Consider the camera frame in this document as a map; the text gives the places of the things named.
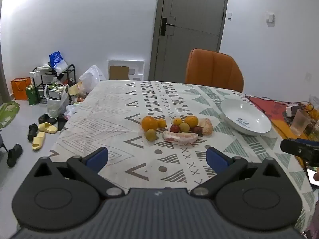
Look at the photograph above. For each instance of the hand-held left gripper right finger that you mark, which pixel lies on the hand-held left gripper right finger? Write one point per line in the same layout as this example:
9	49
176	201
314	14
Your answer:
218	160

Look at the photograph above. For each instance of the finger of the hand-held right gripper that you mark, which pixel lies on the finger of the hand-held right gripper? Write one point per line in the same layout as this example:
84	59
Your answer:
292	148
307	142

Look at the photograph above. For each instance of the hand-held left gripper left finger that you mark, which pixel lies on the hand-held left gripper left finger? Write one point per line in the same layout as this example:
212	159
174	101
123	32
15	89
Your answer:
96	159

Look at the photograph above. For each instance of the peeled pomelo piece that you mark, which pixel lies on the peeled pomelo piece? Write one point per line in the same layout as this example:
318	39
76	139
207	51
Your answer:
206	127

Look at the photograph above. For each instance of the dark red round fruit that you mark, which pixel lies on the dark red round fruit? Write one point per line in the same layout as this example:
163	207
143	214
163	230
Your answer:
197	130

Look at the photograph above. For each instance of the pink pomelo segment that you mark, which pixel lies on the pink pomelo segment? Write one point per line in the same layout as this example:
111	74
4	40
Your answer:
180	138

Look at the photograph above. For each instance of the large orange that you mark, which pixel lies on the large orange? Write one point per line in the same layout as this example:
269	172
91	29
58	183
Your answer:
191	121
149	123

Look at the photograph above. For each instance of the white plate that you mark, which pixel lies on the white plate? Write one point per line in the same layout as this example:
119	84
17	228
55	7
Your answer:
245	117

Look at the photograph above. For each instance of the green round fruit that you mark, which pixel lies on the green round fruit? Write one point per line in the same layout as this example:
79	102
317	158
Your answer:
151	135
184	127

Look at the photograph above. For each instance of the clear plastic cup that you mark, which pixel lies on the clear plastic cup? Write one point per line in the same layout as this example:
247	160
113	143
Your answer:
300	123

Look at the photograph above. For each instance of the grey adapter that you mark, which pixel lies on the grey adapter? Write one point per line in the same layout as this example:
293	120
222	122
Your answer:
297	109

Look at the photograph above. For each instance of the white charger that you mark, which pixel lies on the white charger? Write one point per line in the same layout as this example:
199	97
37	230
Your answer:
289	110

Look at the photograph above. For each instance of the snack packet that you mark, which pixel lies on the snack packet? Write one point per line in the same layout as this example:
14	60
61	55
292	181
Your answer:
313	105

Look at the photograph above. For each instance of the red and orange mat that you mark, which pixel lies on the red and orange mat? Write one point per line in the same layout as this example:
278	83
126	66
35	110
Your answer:
270	109

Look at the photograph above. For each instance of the black slipper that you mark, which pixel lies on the black slipper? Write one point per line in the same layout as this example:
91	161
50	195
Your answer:
14	155
47	119
61	122
32	132

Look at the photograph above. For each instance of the patterned tablecloth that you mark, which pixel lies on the patterned tablecloth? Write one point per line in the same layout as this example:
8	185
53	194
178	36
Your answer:
112	109

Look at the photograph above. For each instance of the small orange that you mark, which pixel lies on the small orange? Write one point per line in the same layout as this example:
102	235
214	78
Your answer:
161	123
177	121

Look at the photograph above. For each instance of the yellow slipper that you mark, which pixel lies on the yellow slipper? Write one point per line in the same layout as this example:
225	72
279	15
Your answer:
47	128
38	140

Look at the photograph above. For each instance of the white filled plastic bag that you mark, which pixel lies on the white filled plastic bag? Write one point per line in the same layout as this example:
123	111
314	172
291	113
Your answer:
56	104

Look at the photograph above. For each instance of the brown cardboard box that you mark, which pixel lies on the brown cardboard box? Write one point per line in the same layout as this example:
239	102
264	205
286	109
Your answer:
74	88

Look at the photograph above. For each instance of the clear plastic bag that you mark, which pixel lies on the clear plastic bag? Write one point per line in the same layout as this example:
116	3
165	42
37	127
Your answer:
92	76

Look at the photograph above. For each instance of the black shoe rack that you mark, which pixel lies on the black shoe rack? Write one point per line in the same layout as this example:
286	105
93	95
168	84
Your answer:
71	73

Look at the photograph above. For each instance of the green bag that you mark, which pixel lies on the green bag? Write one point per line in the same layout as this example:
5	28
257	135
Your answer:
32	95

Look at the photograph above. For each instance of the brown cardboard sheet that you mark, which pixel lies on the brown cardboard sheet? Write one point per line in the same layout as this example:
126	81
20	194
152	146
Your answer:
119	72

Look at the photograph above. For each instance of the orange chair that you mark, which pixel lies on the orange chair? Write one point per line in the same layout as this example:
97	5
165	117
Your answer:
214	69

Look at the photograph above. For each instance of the green patterned cloth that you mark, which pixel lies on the green patterned cloth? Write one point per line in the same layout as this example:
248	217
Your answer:
7	113

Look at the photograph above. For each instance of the white foam packaging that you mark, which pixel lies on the white foam packaging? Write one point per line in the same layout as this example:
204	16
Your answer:
138	67

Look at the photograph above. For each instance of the orange box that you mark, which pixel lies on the orange box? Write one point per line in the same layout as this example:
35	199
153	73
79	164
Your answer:
20	88

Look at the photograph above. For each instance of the blue and white bag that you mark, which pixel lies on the blue and white bag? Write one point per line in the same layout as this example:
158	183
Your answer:
57	62

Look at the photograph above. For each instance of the grey door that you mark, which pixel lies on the grey door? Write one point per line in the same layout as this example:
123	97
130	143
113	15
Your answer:
194	10

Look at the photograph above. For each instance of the white wall hook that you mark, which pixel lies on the white wall hook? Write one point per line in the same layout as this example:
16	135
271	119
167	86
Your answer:
270	17

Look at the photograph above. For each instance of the white wall switch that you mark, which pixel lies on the white wall switch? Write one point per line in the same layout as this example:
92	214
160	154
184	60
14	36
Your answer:
229	15

